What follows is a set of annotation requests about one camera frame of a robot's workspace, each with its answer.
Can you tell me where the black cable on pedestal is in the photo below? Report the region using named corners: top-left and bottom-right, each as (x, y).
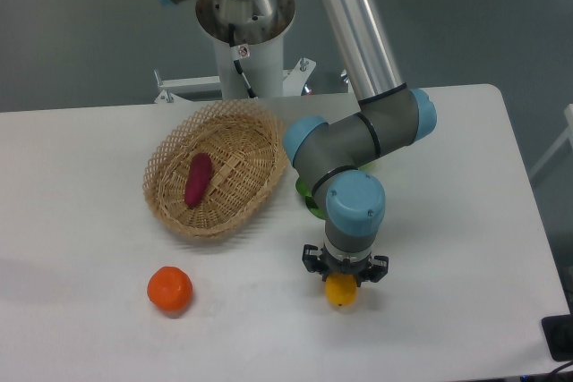
top-left (227, 22), bottom-right (258, 99)

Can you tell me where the green bok choy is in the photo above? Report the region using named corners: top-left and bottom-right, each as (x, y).
top-left (295, 166), bottom-right (386, 230)

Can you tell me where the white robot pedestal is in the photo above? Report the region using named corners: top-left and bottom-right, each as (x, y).
top-left (154, 0), bottom-right (316, 103)

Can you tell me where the white frame at right edge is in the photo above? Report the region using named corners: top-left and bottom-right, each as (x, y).
top-left (528, 104), bottom-right (572, 185)

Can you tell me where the woven wicker basket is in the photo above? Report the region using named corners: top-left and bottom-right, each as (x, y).
top-left (142, 99), bottom-right (287, 239)

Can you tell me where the orange tangerine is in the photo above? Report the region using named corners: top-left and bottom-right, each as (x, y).
top-left (147, 266), bottom-right (193, 312)

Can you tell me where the purple sweet potato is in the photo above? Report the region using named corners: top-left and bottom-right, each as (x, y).
top-left (184, 153), bottom-right (213, 208)

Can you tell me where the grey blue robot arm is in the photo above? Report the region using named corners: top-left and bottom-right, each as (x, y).
top-left (159, 0), bottom-right (437, 284)

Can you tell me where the black device at table edge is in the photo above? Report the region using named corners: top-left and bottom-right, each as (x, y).
top-left (541, 314), bottom-right (572, 361)

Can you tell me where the yellow mango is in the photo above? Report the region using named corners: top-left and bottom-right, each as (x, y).
top-left (324, 273), bottom-right (357, 307)

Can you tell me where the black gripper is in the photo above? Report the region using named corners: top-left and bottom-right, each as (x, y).
top-left (302, 244), bottom-right (389, 286)

